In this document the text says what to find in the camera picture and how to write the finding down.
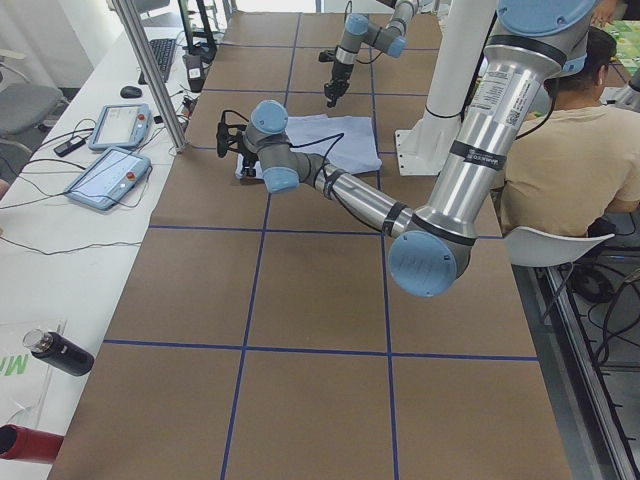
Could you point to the near blue teach pendant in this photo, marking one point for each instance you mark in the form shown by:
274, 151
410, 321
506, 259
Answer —
108, 179

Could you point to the black computer mouse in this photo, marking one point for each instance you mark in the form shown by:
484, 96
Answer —
130, 92

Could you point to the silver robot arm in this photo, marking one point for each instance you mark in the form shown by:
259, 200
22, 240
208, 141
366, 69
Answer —
359, 30
494, 58

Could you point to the light blue striped shirt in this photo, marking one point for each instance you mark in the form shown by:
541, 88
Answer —
349, 140

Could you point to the aluminium frame post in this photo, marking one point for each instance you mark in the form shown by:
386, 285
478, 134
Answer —
135, 31

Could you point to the grey office chair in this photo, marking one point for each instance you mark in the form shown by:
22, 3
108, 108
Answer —
25, 105

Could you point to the black keyboard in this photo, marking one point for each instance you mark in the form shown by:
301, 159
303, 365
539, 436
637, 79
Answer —
164, 51

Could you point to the far blue teach pendant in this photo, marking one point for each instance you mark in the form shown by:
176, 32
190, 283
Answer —
123, 126

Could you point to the person in beige shirt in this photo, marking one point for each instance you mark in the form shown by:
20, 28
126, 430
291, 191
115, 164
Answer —
580, 163

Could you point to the white camera mast post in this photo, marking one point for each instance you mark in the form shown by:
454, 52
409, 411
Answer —
423, 150

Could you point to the blue teach pendant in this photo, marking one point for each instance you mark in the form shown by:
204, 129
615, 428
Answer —
108, 179
123, 126

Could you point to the red cylinder bottle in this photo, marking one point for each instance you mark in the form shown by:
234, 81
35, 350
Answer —
29, 445

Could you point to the white chair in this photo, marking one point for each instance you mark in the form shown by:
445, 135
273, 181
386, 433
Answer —
532, 248

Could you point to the brown paper table cover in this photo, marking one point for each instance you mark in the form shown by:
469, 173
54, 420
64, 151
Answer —
262, 337

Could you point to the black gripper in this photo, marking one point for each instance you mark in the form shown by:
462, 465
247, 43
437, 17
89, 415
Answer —
338, 75
249, 161

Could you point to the black water bottle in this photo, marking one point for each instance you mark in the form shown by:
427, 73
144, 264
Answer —
59, 352

